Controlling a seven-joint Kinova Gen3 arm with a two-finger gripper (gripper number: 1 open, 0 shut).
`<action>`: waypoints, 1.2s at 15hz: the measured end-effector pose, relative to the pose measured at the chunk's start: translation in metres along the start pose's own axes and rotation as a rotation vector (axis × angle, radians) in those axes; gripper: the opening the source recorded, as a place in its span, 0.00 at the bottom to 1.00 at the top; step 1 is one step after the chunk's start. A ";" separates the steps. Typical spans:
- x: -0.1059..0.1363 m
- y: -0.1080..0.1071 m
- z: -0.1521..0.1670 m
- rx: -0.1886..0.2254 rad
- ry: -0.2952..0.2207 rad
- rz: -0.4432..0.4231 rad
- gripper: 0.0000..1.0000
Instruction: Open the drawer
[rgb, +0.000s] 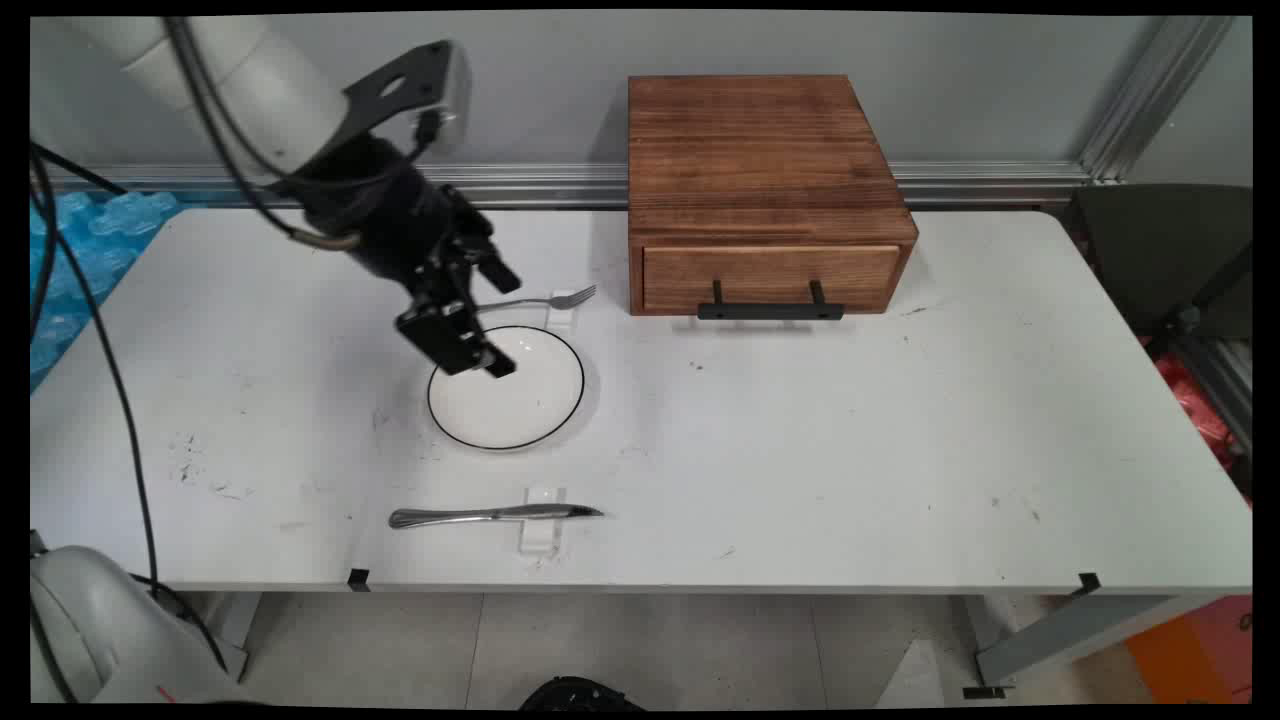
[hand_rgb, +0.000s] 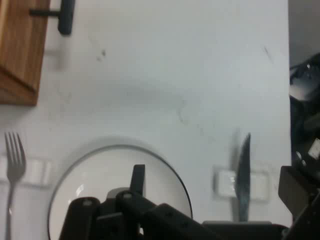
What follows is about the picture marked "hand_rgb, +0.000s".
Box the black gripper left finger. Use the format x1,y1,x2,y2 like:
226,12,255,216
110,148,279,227
59,196,101,240

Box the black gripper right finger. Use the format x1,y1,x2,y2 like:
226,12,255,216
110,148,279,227
115,164,218,240

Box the white plate with black rim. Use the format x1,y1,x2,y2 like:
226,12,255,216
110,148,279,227
47,144,193,240

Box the clear acrylic fork rest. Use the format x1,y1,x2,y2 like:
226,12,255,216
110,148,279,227
0,157,53,187

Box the silver metal fork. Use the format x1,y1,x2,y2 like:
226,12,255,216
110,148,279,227
4,131,27,240

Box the silver metal table knife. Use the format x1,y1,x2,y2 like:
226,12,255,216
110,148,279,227
231,132,252,223

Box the clear acrylic knife rest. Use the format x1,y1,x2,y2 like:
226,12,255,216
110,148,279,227
213,169,271,201

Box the wooden drawer cabinet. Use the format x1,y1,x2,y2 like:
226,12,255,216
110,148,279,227
0,0,51,106

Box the wooden drawer with black handle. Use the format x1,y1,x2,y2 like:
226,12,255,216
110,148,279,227
0,0,76,92

